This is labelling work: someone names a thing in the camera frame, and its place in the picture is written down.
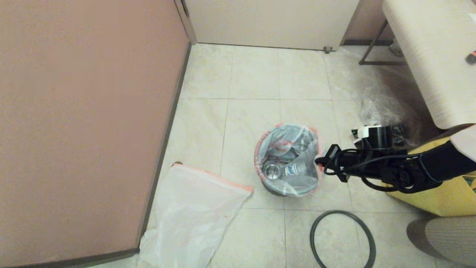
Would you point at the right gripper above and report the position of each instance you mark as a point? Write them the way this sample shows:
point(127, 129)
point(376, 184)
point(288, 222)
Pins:
point(366, 163)

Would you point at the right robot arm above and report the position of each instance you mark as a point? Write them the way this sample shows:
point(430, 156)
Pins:
point(435, 165)

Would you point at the clear crumpled plastic bag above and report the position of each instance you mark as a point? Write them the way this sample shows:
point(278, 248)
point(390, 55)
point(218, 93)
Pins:
point(383, 109)

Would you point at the yellow fabric tote bag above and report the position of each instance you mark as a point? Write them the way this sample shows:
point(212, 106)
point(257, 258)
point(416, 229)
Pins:
point(442, 201)

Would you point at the clear plastic water bottle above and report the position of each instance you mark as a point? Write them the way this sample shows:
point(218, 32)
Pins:
point(295, 168)

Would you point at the black cylinder with white cap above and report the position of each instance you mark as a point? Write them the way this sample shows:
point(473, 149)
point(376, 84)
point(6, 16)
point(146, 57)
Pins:
point(379, 137)

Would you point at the small metal door stopper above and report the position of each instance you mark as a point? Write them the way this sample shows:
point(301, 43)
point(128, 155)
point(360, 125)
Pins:
point(327, 49)

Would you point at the small grey bottle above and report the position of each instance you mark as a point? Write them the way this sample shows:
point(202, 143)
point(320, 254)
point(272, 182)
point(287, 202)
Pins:
point(395, 48)

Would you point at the beige wood-grain table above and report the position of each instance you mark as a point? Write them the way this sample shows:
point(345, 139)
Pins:
point(431, 56)

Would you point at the grey ribbed round seat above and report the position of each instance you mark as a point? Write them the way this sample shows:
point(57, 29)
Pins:
point(450, 240)

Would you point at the beige door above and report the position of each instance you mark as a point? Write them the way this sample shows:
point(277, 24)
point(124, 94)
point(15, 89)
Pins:
point(271, 22)

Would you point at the dark metal table leg frame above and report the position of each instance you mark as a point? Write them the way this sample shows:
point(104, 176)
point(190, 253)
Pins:
point(383, 63)

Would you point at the grey door frame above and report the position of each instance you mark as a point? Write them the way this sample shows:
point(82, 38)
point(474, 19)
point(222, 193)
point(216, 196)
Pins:
point(185, 20)

